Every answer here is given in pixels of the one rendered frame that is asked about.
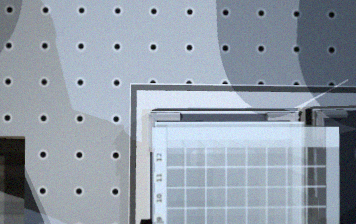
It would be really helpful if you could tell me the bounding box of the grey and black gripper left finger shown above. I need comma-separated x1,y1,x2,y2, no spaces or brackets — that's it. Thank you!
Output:
140,219,152,224

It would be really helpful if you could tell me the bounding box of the grey flat base plate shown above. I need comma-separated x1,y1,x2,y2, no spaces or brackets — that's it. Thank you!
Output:
0,0,356,224

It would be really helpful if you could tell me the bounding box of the white deep-well block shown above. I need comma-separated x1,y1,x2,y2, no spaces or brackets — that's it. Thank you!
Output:
152,122,339,224

